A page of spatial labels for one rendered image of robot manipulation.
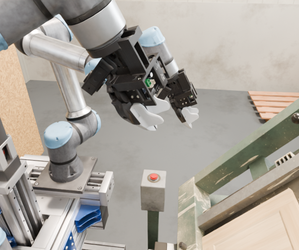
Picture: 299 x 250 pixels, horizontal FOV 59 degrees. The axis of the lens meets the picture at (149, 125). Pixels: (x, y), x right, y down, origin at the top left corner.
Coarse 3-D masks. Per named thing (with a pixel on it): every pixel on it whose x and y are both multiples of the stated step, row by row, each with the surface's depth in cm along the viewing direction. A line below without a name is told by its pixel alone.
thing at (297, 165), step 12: (276, 168) 95; (288, 168) 91; (264, 180) 96; (276, 180) 92; (288, 180) 92; (240, 192) 102; (252, 192) 97; (264, 192) 96; (228, 204) 104; (240, 204) 101; (204, 216) 111; (216, 216) 106; (228, 216) 105; (204, 228) 111
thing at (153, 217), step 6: (150, 216) 143; (156, 216) 143; (150, 222) 146; (156, 222) 145; (150, 228) 149; (156, 228) 148; (150, 234) 152; (156, 234) 151; (150, 240) 155; (156, 240) 154; (150, 246) 158
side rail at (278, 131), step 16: (288, 112) 106; (272, 128) 109; (288, 128) 108; (240, 144) 119; (256, 144) 114; (272, 144) 113; (224, 160) 122; (240, 160) 119; (208, 176) 127; (224, 176) 126; (208, 192) 133
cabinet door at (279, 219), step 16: (288, 192) 87; (256, 208) 94; (272, 208) 89; (288, 208) 84; (240, 224) 96; (256, 224) 90; (272, 224) 85; (288, 224) 81; (208, 240) 104; (224, 240) 98; (240, 240) 92; (256, 240) 87; (272, 240) 82; (288, 240) 78
